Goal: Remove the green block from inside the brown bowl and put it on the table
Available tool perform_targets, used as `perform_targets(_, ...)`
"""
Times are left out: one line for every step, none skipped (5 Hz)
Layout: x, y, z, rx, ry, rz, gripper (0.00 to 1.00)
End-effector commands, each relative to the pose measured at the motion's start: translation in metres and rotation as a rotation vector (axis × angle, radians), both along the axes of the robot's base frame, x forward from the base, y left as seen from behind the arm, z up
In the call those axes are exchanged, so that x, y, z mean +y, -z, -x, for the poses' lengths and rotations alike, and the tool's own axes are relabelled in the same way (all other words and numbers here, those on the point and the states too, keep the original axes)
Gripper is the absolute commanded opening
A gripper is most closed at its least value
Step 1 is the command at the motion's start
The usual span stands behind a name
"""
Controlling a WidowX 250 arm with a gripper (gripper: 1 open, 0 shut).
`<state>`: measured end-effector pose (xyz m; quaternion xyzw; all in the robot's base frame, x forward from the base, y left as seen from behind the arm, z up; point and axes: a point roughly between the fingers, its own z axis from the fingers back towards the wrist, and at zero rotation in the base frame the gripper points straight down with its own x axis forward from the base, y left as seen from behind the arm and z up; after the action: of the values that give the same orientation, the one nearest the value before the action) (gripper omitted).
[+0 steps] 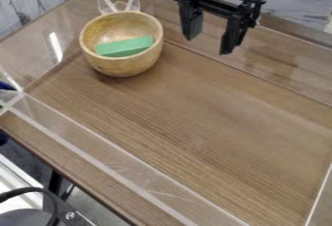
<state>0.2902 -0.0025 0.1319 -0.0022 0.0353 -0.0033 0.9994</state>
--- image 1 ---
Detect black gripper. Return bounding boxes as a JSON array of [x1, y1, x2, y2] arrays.
[[175, 0, 266, 55]]

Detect green rectangular block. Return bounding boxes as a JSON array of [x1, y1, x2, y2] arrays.
[[95, 36, 152, 57]]

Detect light wooden bowl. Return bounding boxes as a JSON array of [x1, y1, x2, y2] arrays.
[[79, 11, 163, 77]]

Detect clear acrylic tray walls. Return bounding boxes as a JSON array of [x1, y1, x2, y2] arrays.
[[0, 0, 332, 226]]

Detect black table leg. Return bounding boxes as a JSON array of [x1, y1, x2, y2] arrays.
[[48, 171, 63, 195]]

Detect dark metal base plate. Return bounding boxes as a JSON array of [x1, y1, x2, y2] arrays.
[[41, 189, 96, 226]]

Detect black cable loop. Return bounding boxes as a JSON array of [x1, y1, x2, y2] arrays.
[[0, 186, 61, 226]]

